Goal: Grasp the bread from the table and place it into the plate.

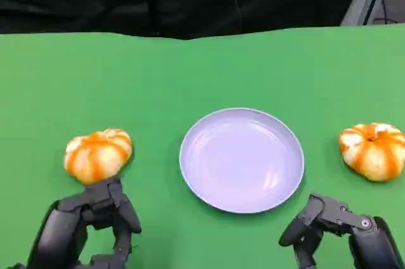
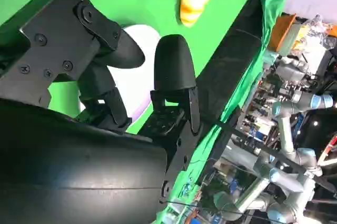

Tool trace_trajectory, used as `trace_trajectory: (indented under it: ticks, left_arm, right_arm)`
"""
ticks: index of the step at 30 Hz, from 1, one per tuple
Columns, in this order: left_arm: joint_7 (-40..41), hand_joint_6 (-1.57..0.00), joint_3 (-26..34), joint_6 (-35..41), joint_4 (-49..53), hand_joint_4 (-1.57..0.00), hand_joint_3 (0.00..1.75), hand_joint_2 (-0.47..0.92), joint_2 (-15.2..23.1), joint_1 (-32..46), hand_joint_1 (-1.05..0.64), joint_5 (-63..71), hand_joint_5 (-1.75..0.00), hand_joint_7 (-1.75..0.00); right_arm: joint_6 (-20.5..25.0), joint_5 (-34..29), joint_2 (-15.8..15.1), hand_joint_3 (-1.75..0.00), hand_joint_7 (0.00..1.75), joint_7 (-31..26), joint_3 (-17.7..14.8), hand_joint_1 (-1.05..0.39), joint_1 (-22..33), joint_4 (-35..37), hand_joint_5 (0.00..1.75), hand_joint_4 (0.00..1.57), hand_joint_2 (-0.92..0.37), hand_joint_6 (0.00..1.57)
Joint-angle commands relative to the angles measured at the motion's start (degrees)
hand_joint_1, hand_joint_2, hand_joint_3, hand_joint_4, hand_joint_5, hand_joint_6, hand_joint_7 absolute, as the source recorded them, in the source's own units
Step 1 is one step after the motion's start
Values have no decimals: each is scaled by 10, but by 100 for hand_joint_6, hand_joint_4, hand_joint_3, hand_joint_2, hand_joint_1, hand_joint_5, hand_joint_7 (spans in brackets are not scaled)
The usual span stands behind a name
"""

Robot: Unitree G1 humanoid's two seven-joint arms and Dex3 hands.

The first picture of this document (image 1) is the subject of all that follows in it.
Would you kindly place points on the lilac plate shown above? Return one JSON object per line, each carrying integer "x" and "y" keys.
{"x": 240, "y": 161}

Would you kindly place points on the orange and white bread roll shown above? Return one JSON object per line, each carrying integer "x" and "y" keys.
{"x": 373, "y": 155}
{"x": 98, "y": 155}

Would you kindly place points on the green table cloth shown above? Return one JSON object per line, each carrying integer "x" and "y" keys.
{"x": 158, "y": 85}

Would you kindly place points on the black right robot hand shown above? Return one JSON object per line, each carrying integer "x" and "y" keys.
{"x": 370, "y": 243}

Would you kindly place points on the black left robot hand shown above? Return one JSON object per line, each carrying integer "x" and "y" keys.
{"x": 60, "y": 231}

